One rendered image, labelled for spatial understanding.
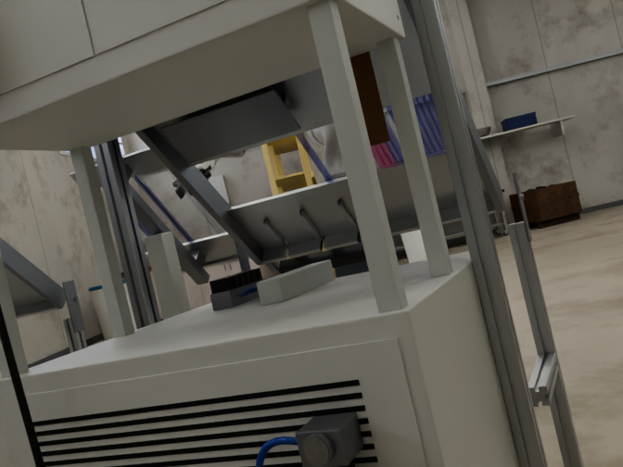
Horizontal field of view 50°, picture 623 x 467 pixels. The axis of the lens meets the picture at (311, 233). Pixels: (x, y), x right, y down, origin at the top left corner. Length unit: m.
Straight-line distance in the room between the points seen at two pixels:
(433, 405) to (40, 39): 0.74
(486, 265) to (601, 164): 10.66
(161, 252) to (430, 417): 1.27
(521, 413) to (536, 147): 10.42
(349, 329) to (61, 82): 0.54
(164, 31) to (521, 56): 10.94
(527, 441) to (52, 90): 0.96
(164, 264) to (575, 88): 10.35
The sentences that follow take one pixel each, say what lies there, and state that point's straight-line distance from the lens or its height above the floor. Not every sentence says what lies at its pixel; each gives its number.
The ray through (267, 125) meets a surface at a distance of 1.51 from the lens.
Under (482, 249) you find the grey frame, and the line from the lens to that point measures 1.20.
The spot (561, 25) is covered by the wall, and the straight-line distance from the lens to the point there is 12.02.
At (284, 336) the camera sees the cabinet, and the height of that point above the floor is 0.61.
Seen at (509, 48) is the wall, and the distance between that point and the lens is 11.75.
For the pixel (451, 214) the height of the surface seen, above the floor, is 0.70.
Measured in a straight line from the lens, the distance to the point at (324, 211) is 1.76.
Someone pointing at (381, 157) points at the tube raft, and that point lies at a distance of 1.62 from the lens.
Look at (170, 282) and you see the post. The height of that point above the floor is 0.69.
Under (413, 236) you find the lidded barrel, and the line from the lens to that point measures 7.73.
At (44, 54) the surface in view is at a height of 1.07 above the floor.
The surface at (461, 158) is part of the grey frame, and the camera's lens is 1.19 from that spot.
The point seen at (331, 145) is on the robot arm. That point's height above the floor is 0.99.
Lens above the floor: 0.74
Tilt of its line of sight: level
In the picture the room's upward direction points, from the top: 13 degrees counter-clockwise
